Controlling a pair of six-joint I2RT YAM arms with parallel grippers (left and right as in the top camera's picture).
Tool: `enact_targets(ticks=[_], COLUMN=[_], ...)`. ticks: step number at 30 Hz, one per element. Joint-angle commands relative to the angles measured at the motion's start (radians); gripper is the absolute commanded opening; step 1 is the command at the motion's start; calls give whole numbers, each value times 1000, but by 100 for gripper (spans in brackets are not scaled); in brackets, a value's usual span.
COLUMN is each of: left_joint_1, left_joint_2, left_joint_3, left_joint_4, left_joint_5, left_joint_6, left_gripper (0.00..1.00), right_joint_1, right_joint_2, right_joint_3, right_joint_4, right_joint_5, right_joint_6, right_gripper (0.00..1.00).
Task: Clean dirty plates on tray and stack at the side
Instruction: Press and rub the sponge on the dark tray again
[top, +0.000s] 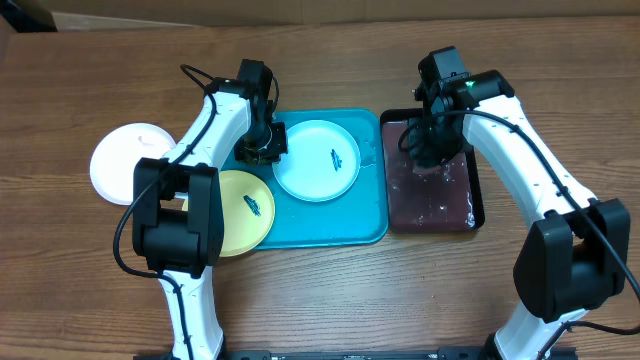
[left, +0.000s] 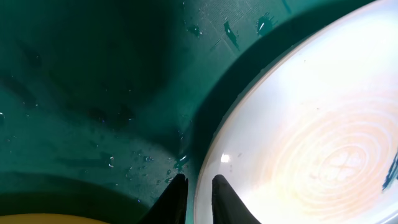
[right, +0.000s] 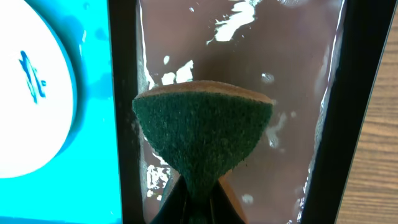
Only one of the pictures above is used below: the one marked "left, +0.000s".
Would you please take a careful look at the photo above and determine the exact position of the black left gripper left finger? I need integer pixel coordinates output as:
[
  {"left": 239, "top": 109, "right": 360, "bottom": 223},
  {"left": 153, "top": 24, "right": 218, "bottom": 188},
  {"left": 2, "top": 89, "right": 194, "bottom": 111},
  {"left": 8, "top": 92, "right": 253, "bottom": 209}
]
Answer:
[{"left": 138, "top": 174, "right": 188, "bottom": 224}]

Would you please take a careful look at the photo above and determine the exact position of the light blue plate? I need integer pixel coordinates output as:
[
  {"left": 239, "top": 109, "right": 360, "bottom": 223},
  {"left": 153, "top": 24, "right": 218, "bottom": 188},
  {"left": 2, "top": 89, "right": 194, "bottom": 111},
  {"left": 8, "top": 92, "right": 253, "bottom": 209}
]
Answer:
[{"left": 193, "top": 0, "right": 397, "bottom": 223}]

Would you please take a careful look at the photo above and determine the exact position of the yellow plate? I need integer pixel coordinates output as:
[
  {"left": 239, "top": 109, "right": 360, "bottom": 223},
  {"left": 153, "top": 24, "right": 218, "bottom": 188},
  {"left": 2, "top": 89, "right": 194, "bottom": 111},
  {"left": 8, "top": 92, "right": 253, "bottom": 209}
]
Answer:
[{"left": 1, "top": 213, "right": 107, "bottom": 224}]

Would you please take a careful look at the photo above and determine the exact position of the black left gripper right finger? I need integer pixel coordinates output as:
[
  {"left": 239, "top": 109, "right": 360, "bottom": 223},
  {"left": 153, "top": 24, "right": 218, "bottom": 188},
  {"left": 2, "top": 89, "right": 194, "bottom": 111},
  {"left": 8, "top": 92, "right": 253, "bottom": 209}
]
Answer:
[{"left": 211, "top": 174, "right": 261, "bottom": 224}]

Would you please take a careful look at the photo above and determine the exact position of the teal plastic tray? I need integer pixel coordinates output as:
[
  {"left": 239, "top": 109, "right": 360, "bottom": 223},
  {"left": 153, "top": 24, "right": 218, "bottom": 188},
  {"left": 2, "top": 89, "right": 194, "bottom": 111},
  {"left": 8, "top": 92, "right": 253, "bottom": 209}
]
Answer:
[{"left": 1, "top": 0, "right": 364, "bottom": 223}]

